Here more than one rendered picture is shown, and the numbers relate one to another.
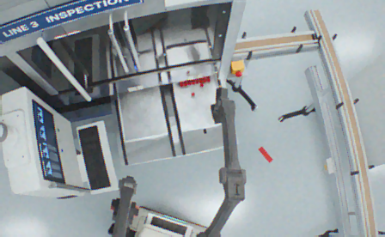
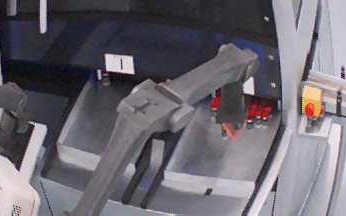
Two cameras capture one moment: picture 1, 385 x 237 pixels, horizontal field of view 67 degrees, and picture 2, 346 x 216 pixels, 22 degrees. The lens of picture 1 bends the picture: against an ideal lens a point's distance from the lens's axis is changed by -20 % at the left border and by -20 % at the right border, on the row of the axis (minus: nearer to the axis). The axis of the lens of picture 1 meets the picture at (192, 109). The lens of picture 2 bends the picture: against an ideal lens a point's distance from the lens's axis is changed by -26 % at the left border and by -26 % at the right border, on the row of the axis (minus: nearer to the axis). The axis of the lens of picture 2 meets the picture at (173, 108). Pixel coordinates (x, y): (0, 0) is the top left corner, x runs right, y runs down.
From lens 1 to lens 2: 1.74 m
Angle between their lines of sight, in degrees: 38
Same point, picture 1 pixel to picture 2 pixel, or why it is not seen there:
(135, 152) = (64, 170)
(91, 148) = (12, 144)
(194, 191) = not seen: outside the picture
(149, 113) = not seen: hidden behind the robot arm
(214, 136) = (219, 203)
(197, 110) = (217, 159)
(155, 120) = not seen: hidden behind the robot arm
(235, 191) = (140, 104)
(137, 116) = (98, 128)
